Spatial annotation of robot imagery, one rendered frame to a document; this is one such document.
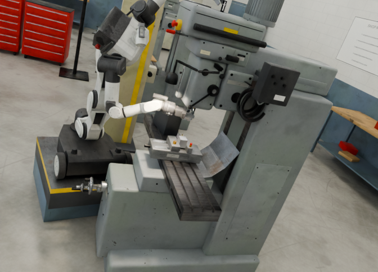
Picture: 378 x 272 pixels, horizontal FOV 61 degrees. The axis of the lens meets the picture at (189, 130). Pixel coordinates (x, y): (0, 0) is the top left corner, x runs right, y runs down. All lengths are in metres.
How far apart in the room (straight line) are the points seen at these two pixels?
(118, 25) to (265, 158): 1.28
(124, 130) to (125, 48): 2.06
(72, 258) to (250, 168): 1.43
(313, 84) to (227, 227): 1.19
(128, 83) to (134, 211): 1.90
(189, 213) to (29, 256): 1.31
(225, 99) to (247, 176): 0.58
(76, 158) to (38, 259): 0.74
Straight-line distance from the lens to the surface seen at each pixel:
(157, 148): 2.11
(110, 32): 2.09
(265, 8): 2.01
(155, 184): 2.13
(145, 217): 2.31
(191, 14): 1.81
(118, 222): 2.30
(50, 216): 2.88
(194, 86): 1.94
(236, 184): 2.27
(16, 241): 2.77
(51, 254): 2.68
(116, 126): 4.00
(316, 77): 2.32
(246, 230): 2.61
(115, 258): 2.42
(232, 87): 2.01
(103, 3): 10.91
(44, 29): 6.48
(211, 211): 1.84
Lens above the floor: 1.96
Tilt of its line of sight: 23 degrees down
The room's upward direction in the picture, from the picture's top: 18 degrees clockwise
